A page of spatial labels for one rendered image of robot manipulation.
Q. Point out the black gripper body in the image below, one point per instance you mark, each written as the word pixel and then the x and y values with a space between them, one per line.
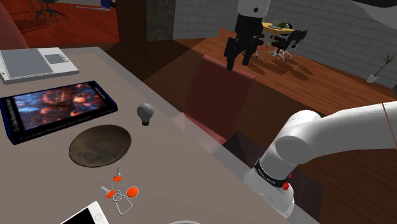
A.
pixel 248 29

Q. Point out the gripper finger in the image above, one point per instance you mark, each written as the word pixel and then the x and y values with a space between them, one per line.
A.
pixel 231 54
pixel 248 57

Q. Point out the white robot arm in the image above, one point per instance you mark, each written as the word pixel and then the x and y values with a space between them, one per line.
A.
pixel 328 133

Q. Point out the black office chair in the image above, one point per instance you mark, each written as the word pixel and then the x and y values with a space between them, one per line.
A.
pixel 290 40
pixel 51 9
pixel 259 40

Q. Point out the yellow round table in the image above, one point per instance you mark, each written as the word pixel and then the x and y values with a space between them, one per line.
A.
pixel 279 29

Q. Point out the grey light bulb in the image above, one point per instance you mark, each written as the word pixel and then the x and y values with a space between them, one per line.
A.
pixel 145 111

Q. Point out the potted plant in white pot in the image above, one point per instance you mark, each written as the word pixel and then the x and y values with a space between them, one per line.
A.
pixel 380 66

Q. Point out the brown round plate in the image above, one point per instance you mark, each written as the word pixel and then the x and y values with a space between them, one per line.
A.
pixel 99 145

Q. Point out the dark blue book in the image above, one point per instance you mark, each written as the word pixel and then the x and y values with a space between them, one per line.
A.
pixel 55 107

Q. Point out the grey white laptop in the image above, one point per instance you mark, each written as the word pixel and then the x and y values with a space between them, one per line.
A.
pixel 28 65

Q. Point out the white smartphone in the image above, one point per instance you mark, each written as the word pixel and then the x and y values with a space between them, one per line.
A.
pixel 88 215

